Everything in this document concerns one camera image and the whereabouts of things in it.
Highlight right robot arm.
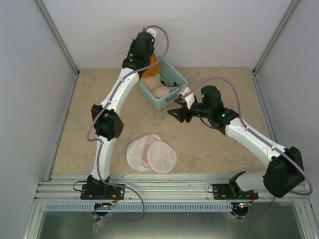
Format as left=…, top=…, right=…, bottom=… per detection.
left=168, top=86, right=305, bottom=199

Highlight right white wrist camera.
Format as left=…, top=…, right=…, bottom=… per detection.
left=179, top=87, right=195, bottom=109

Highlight dark clothes in bin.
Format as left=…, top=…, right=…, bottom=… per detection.
left=160, top=77, right=178, bottom=87

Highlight teal plastic bin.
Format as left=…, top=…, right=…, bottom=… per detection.
left=138, top=59, right=188, bottom=111

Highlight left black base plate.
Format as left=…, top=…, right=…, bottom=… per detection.
left=80, top=184, right=125, bottom=200

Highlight aluminium rail frame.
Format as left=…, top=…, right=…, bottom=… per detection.
left=22, top=174, right=319, bottom=239

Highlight peach beige bra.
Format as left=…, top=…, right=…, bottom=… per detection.
left=140, top=74, right=178, bottom=99

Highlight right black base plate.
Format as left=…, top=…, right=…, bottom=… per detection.
left=212, top=184, right=259, bottom=201

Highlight white mesh laundry bag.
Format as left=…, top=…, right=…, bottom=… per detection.
left=126, top=133, right=177, bottom=174

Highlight purple cable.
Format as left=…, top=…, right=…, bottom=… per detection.
left=185, top=77, right=314, bottom=220
left=86, top=24, right=170, bottom=222

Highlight right frame post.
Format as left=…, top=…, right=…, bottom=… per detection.
left=252, top=0, right=301, bottom=77

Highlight right circuit board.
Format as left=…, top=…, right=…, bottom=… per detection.
left=236, top=202, right=251, bottom=208

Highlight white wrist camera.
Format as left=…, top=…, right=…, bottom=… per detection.
left=143, top=27, right=157, bottom=45
left=179, top=87, right=195, bottom=109

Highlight left frame post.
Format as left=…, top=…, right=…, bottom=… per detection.
left=34, top=0, right=80, bottom=78

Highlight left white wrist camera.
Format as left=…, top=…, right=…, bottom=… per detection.
left=143, top=27, right=157, bottom=45

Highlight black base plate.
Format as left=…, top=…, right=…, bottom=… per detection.
left=212, top=184, right=259, bottom=201
left=80, top=184, right=125, bottom=200

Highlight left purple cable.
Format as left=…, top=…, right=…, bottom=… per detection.
left=86, top=24, right=170, bottom=222

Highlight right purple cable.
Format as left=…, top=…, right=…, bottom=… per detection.
left=185, top=77, right=314, bottom=220

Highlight orange mesh garment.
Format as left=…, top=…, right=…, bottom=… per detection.
left=143, top=53, right=162, bottom=78

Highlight frame post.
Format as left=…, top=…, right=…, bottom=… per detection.
left=34, top=0, right=80, bottom=78
left=252, top=0, right=301, bottom=77

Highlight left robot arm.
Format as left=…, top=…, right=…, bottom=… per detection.
left=81, top=28, right=157, bottom=200

